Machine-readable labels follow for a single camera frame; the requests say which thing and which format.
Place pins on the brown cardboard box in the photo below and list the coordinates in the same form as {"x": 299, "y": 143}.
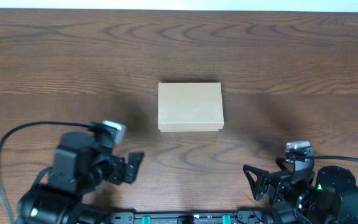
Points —
{"x": 190, "y": 107}

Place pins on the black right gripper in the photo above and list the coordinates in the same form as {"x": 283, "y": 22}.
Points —
{"x": 270, "y": 183}

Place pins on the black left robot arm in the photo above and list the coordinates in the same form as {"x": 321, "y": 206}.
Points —
{"x": 43, "y": 204}

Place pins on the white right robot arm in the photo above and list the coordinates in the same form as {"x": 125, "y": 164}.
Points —
{"x": 331, "y": 198}

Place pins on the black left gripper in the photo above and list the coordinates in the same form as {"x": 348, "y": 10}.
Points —
{"x": 122, "y": 170}

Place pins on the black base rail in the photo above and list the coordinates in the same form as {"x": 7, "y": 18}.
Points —
{"x": 237, "y": 217}

